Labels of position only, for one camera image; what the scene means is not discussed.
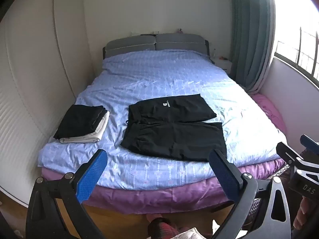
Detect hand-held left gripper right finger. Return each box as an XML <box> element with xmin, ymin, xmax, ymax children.
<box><xmin>209</xmin><ymin>149</ymin><xmax>292</xmax><ymax>239</ymax></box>

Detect folded white pants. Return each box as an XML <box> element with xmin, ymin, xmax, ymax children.
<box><xmin>48</xmin><ymin>111</ymin><xmax>110</xmax><ymax>144</ymax></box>

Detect barred window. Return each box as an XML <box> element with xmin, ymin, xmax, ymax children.
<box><xmin>273</xmin><ymin>0</ymin><xmax>319</xmax><ymax>90</ymax></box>

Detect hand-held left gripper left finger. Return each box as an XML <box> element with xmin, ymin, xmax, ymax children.
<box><xmin>26</xmin><ymin>149</ymin><xmax>108</xmax><ymax>239</ymax></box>

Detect white wardrobe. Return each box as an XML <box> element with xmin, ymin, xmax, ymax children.
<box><xmin>0</xmin><ymin>0</ymin><xmax>94</xmax><ymax>207</ymax></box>

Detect white quilted cloth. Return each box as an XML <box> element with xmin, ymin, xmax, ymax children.
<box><xmin>174</xmin><ymin>227</ymin><xmax>215</xmax><ymax>239</ymax></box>

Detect folded black pants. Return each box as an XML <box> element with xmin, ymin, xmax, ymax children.
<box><xmin>53</xmin><ymin>105</ymin><xmax>108</xmax><ymax>140</ymax></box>

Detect teal curtain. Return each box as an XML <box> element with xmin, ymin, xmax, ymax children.
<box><xmin>229</xmin><ymin>0</ymin><xmax>277</xmax><ymax>92</ymax></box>

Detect grey padded headboard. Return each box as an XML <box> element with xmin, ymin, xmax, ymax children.
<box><xmin>102</xmin><ymin>33</ymin><xmax>210</xmax><ymax>60</ymax></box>

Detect person's right hand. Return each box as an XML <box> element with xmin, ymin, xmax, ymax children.
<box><xmin>293</xmin><ymin>196</ymin><xmax>312</xmax><ymax>231</ymax></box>

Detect white nightstand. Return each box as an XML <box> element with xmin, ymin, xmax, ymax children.
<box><xmin>213</xmin><ymin>57</ymin><xmax>233</xmax><ymax>74</ymax></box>

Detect red plaid slipper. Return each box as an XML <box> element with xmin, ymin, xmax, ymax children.
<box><xmin>147</xmin><ymin>216</ymin><xmax>182</xmax><ymax>239</ymax></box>

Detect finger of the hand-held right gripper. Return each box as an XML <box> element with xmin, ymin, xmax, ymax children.
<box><xmin>276</xmin><ymin>141</ymin><xmax>306</xmax><ymax>172</ymax></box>
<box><xmin>300</xmin><ymin>134</ymin><xmax>319</xmax><ymax>155</ymax></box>

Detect light blue bed sheet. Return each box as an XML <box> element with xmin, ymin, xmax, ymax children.
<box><xmin>37</xmin><ymin>49</ymin><xmax>287</xmax><ymax>187</ymax></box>

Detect black pants with white print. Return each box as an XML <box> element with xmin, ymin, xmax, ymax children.
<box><xmin>120</xmin><ymin>94</ymin><xmax>227</xmax><ymax>162</ymax></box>

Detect purple blanket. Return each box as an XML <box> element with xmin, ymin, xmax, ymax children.
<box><xmin>41</xmin><ymin>93</ymin><xmax>289</xmax><ymax>215</ymax></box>

